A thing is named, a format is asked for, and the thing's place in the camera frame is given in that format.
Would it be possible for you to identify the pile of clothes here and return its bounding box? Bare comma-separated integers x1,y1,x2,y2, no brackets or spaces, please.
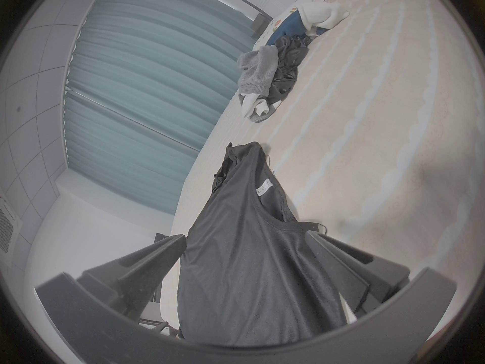
238,0,350,123

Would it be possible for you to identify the white printed pillow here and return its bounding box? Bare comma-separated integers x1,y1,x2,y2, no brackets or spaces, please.
252,0,330,50

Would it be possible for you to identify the blue-green curtain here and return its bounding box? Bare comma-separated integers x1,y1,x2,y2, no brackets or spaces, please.
66,0,262,151
62,89,201,217

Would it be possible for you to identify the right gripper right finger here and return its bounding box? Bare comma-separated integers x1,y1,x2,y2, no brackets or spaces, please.
305,231,411,314

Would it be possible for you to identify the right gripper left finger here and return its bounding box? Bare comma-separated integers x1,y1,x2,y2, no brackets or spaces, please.
78,234,187,321

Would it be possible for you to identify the white ceiling air vent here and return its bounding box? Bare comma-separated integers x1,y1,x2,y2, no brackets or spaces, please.
0,197,24,257

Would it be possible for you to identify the black T-shirt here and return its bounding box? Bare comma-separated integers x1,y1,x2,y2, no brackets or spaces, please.
177,141,349,347

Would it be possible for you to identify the bed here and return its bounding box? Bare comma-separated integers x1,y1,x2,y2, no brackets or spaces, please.
159,0,480,342

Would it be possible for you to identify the grey bedside table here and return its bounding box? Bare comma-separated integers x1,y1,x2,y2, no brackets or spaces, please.
251,13,270,37

